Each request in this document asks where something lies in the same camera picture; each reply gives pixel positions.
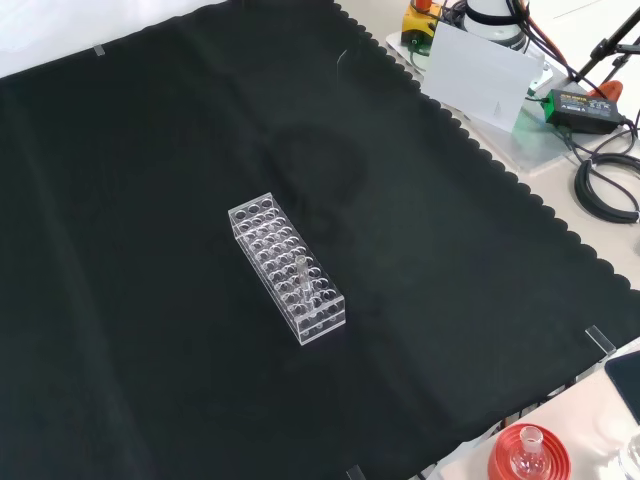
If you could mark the clear glass test tube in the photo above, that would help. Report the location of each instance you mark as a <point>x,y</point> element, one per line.
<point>302,272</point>

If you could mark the yellow stop button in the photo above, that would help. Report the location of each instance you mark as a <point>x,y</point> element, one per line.
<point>417,22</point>

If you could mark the clear test tube rack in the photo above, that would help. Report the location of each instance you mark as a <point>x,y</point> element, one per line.
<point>260,235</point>

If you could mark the round-bottom glass flask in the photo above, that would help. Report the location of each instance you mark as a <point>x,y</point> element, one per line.
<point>530,462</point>

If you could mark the black power adapter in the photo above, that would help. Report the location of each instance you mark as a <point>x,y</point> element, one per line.
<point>580,110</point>

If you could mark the black cloth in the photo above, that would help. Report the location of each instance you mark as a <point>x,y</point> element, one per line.
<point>150,250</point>

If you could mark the pale board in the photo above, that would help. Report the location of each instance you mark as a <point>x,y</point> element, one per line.
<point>475,75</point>

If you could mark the dark tablet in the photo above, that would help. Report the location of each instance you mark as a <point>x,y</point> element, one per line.
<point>627,380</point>

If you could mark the clear glass vessel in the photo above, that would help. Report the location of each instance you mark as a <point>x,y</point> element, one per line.
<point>632,457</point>

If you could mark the black tripod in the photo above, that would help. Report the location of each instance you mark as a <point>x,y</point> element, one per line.
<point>600,50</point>

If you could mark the clear base plate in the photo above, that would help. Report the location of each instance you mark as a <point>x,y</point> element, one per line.
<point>540,150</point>

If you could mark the orange clamp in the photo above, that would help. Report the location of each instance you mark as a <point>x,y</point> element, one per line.
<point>612,90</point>

